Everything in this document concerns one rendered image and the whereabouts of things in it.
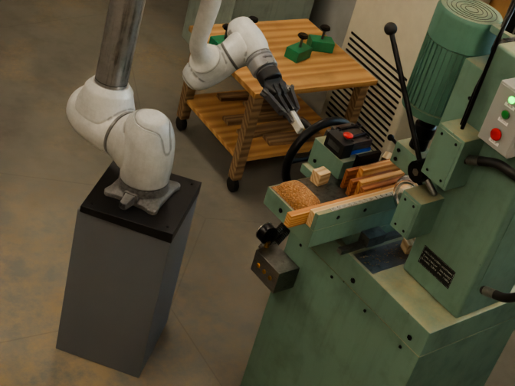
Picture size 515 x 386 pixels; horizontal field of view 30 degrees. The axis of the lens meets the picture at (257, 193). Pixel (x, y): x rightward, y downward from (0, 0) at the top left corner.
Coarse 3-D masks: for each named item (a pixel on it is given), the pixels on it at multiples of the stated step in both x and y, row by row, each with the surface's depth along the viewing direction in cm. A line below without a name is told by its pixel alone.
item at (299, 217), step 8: (368, 192) 271; (336, 200) 264; (344, 200) 265; (304, 208) 257; (312, 208) 258; (288, 216) 254; (296, 216) 254; (304, 216) 257; (288, 224) 255; (296, 224) 257
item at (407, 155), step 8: (400, 144) 271; (408, 144) 272; (392, 152) 274; (400, 152) 272; (408, 152) 269; (424, 152) 270; (392, 160) 275; (400, 160) 272; (408, 160) 270; (400, 168) 273
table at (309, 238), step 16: (272, 192) 268; (320, 192) 273; (336, 192) 274; (272, 208) 269; (288, 208) 263; (304, 224) 259; (336, 224) 262; (352, 224) 266; (368, 224) 272; (384, 224) 277; (304, 240) 260; (320, 240) 262
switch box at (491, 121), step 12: (504, 84) 222; (504, 96) 222; (492, 108) 226; (504, 108) 223; (492, 120) 227; (504, 120) 224; (480, 132) 230; (504, 132) 224; (492, 144) 228; (504, 144) 225; (504, 156) 226
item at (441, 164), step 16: (448, 128) 236; (464, 128) 238; (432, 144) 241; (448, 144) 236; (464, 144) 233; (480, 144) 237; (432, 160) 241; (448, 160) 237; (432, 176) 242; (448, 176) 238; (464, 176) 242
